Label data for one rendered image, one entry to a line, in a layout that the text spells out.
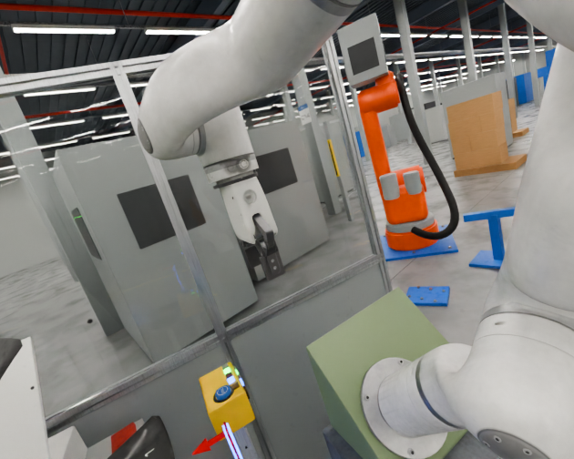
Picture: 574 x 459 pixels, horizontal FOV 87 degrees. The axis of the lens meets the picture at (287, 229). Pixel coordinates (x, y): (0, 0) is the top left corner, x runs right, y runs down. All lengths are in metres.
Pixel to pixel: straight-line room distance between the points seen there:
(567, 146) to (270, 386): 1.39
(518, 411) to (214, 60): 0.47
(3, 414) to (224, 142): 0.79
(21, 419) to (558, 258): 0.99
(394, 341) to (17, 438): 0.86
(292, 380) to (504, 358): 1.22
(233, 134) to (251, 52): 0.15
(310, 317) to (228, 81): 1.23
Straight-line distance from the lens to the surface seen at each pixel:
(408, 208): 4.02
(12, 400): 1.00
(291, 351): 1.48
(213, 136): 0.46
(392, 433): 0.77
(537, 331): 0.45
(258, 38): 0.34
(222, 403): 0.88
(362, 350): 0.79
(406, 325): 0.86
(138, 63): 1.27
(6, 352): 0.70
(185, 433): 1.52
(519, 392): 0.41
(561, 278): 0.33
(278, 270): 0.48
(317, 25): 0.32
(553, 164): 0.30
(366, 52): 4.04
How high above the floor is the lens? 1.59
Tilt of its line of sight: 13 degrees down
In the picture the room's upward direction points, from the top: 17 degrees counter-clockwise
